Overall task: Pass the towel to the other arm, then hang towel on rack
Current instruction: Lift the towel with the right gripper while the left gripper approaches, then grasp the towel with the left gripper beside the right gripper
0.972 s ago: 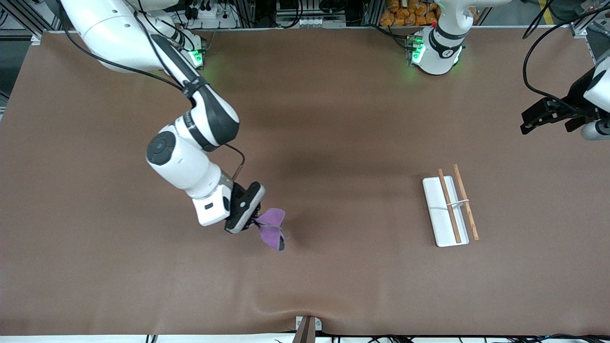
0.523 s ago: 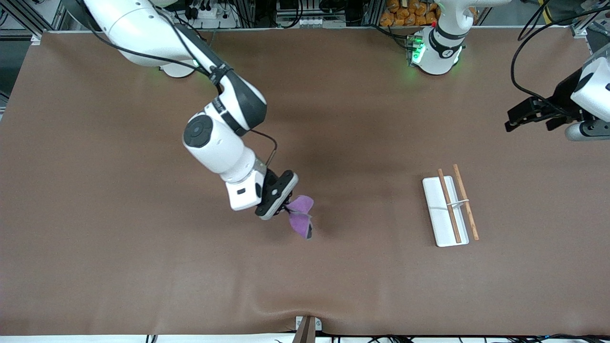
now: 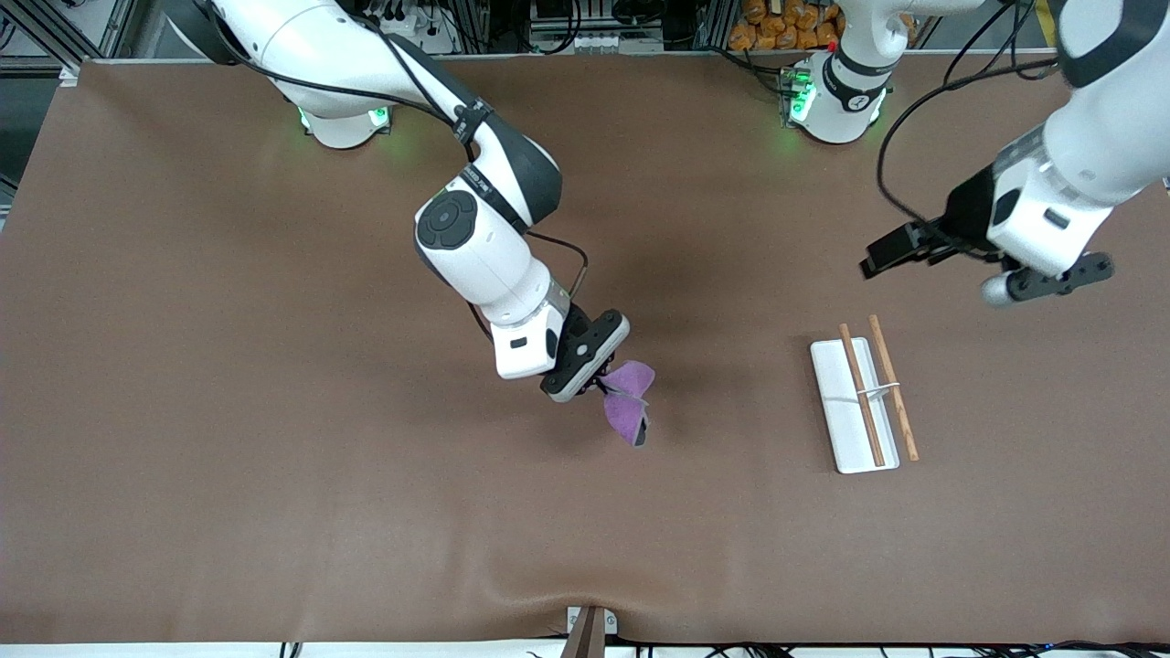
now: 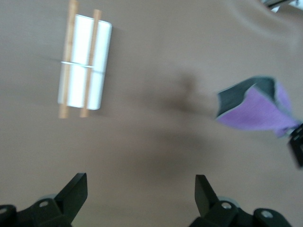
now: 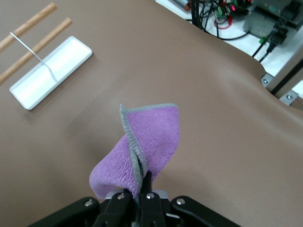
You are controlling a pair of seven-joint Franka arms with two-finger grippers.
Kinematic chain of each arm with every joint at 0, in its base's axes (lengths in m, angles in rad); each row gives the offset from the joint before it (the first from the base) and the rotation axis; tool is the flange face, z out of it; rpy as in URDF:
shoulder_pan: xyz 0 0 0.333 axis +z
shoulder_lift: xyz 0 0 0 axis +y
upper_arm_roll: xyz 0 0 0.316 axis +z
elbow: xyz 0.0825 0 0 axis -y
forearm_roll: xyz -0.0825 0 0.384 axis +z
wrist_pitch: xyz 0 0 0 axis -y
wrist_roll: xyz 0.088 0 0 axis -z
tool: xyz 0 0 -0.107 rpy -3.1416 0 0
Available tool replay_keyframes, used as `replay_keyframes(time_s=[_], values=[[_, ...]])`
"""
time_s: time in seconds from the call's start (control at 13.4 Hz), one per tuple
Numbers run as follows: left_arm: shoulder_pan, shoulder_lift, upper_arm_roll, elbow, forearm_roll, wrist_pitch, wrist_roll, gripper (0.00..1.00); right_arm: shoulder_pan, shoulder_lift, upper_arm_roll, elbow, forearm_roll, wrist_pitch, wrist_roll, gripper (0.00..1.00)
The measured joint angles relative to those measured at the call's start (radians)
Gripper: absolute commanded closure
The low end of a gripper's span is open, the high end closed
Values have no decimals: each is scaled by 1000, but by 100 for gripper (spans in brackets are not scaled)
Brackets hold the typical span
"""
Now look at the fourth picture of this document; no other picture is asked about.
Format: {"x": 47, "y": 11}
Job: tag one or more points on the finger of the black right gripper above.
{"x": 297, "y": 153}
{"x": 297, "y": 132}

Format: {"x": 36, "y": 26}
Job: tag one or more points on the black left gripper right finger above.
{"x": 209, "y": 201}

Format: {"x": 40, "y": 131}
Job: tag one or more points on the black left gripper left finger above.
{"x": 71, "y": 198}

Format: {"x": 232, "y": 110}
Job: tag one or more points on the purple and grey microfibre towel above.
{"x": 255, "y": 111}

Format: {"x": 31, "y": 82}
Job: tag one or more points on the white rack base tray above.
{"x": 81, "y": 47}

